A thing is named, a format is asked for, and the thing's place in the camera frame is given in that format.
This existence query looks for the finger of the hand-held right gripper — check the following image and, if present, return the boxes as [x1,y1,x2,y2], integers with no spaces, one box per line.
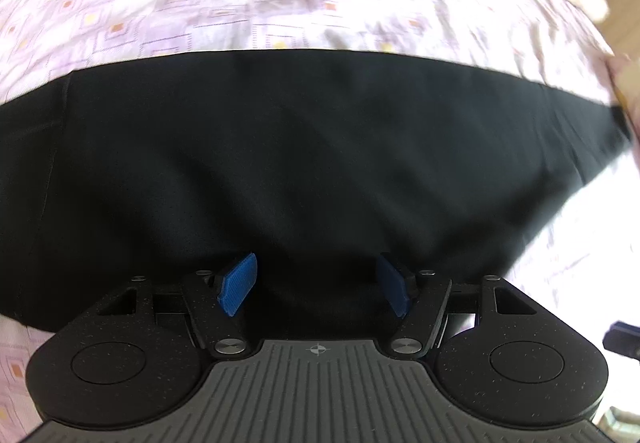
[603,320,640,357]

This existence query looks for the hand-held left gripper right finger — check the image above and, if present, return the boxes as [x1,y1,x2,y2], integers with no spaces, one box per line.
[375,252,540,358]

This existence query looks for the black pants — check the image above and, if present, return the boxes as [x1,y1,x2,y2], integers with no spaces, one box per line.
[0,48,634,340]

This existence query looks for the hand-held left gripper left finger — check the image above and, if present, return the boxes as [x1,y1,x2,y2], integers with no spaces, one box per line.
[94,252,260,360]

